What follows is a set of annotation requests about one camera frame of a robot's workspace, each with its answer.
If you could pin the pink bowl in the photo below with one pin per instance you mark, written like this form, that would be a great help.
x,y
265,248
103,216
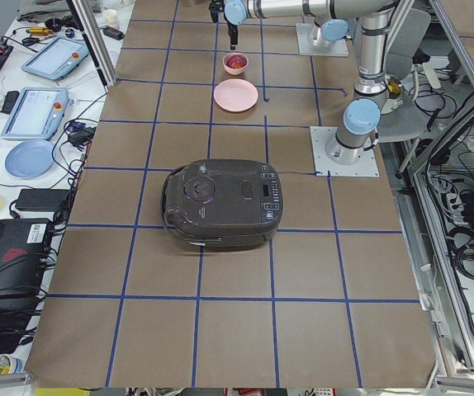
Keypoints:
x,y
235,72

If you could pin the aluminium frame post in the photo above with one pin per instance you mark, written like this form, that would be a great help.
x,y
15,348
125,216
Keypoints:
x,y
92,36

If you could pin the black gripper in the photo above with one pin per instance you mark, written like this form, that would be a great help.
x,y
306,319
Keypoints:
x,y
233,34

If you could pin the black computer box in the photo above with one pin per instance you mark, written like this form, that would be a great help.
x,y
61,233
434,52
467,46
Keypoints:
x,y
24,246

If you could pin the pink plate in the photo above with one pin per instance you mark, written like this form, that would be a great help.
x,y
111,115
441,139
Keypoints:
x,y
235,95

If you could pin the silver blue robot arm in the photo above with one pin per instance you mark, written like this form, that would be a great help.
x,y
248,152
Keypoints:
x,y
326,37

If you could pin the blue teach pendant far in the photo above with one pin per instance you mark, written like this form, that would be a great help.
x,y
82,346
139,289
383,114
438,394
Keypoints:
x,y
58,59

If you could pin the blue teach pendant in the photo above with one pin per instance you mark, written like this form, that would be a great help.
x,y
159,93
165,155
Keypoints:
x,y
37,113
58,59

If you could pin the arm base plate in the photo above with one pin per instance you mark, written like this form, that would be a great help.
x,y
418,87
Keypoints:
x,y
311,42
331,159

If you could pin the blue teach pendant near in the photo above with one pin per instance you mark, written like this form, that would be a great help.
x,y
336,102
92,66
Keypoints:
x,y
37,113

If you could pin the grey office chair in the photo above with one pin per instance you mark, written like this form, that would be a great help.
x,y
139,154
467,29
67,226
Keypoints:
x,y
405,122

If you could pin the red apple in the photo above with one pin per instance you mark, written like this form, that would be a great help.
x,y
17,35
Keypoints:
x,y
236,63

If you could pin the black power brick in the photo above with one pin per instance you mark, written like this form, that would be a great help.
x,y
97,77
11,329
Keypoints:
x,y
41,200

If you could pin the blue plate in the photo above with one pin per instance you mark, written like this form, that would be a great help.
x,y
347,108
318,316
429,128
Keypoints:
x,y
31,158

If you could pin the dark grey rice cooker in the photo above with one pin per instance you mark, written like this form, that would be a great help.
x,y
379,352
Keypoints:
x,y
222,203

